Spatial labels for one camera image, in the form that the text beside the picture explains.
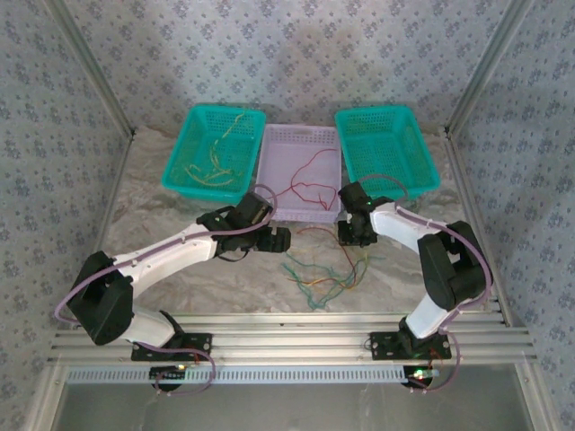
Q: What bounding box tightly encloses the thin red cable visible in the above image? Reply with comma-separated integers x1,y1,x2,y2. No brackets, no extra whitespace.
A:
297,225,363,292
273,180,339,213
290,147,339,203

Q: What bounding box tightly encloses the bundle of coloured wires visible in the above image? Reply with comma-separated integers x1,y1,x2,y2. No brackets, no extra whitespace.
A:
298,276,360,289

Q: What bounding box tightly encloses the thin green cable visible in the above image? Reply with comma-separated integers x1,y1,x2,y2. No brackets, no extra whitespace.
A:
281,253,342,311
314,251,374,311

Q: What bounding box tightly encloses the lavender perforated plastic basket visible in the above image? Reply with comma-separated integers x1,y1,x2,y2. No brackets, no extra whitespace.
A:
253,124,343,224

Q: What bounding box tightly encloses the teal perforated plastic basket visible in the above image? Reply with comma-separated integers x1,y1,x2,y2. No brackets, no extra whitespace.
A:
161,102,268,203
334,104,442,201

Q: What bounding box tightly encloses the black controller board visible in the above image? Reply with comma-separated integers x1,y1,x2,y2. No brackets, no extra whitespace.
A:
149,365,189,391
405,365,440,391

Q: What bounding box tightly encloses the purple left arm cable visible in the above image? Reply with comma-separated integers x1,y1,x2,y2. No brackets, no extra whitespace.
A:
53,182,217,397

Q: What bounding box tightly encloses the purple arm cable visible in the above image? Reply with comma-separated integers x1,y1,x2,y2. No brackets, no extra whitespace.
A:
53,182,217,397
357,173,495,394

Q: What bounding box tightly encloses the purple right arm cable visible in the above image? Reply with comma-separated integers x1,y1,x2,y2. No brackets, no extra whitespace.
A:
357,173,495,394

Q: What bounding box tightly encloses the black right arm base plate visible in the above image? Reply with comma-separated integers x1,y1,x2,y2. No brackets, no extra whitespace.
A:
368,330,453,361

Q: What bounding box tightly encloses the aluminium mounting rail beam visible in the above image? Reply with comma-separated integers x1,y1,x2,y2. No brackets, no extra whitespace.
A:
44,312,539,365

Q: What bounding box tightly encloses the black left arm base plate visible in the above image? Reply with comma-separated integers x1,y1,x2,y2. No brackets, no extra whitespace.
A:
129,331,213,363

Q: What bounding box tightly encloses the white slotted cable duct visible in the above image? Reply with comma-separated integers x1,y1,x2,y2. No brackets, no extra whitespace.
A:
65,365,408,386

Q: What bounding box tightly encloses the aluminium frame post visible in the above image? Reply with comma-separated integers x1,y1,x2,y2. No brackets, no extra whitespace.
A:
443,0,536,138
44,0,137,138

